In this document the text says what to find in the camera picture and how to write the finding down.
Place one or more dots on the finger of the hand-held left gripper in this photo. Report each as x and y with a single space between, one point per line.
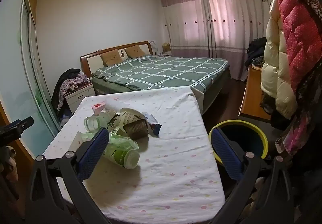
22 123

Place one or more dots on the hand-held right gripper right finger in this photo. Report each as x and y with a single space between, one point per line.
226 156

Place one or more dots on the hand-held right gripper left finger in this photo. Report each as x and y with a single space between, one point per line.
93 153

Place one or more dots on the green label plastic bottle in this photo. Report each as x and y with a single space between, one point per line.
120 155

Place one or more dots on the crushed green clear bottle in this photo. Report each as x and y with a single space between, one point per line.
120 142

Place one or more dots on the yellow rimmed dark trash bin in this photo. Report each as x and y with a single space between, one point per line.
251 138

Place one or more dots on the clear plastic bottle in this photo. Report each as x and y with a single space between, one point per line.
94 122

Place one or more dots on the pink carton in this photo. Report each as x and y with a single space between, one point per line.
98 107

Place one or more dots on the blue snack wrapper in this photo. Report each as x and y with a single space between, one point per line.
154 127

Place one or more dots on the clothes pile on nightstand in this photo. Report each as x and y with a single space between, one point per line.
56 93

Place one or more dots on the table with floral cloth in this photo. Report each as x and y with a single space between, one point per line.
171 163

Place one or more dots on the purple floral garment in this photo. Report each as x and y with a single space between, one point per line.
66 87

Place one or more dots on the white nightstand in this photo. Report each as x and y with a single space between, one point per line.
78 97

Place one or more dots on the frosted glass wardrobe door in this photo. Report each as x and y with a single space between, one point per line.
15 63

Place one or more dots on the wooden bed with headboard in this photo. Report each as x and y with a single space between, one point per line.
113 90

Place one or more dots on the wooden desk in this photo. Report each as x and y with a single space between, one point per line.
251 93

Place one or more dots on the pink floral garment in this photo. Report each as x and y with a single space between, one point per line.
301 126

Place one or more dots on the tan pillow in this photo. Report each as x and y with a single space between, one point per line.
134 51
110 57

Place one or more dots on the cream puffer jacket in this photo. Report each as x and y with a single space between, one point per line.
276 63

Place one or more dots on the green checkered quilt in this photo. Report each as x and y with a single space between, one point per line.
161 70

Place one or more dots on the dark clothes heap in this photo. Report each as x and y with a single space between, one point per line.
255 50

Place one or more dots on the tan bedside box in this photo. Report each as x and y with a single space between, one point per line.
166 48

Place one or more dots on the pink and white curtain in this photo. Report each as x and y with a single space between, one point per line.
201 25

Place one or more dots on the hanging jackets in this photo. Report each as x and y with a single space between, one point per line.
299 28

